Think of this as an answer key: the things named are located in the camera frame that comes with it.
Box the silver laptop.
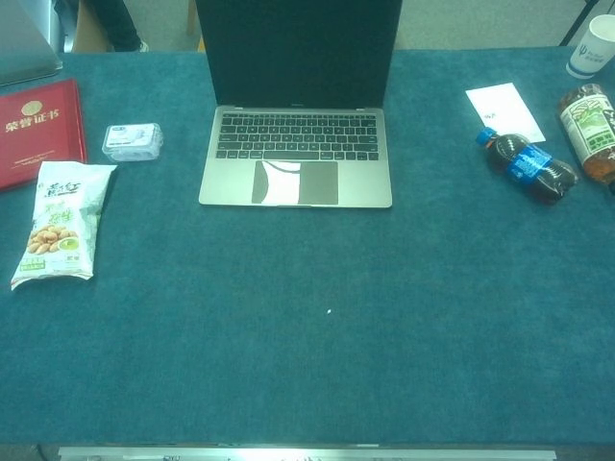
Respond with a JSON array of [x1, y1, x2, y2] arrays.
[[194, 0, 404, 209]]

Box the teal felt table mat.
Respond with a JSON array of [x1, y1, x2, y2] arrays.
[[0, 46, 615, 448]]

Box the small clear plastic box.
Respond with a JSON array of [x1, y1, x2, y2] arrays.
[[102, 123, 164, 163]]

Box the cola bottle blue label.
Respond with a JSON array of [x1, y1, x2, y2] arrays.
[[475, 127, 580, 206]]

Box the white paper card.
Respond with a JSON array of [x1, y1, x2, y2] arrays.
[[464, 82, 548, 144]]

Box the wooden chair leg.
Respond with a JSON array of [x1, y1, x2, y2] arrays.
[[185, 0, 208, 52]]

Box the white peanut snack bag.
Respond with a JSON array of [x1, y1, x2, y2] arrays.
[[10, 160, 118, 292]]

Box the person in dark trousers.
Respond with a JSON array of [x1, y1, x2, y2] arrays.
[[103, 0, 151, 53]]

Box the red certificate folder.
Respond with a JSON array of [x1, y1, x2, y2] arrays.
[[0, 79, 87, 193]]

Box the brown cardboard box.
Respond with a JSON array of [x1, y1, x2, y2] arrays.
[[71, 0, 114, 53]]

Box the tea bottle green label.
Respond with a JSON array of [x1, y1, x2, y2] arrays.
[[556, 83, 615, 193]]

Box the grey closed laptop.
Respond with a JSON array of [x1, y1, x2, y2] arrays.
[[0, 0, 63, 88]]

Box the white paper cup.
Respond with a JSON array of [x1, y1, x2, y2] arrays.
[[565, 13, 615, 80]]

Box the black stand legs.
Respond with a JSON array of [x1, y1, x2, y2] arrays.
[[559, 0, 602, 47]]

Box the aluminium frame rail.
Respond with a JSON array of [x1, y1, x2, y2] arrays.
[[58, 445, 558, 461]]

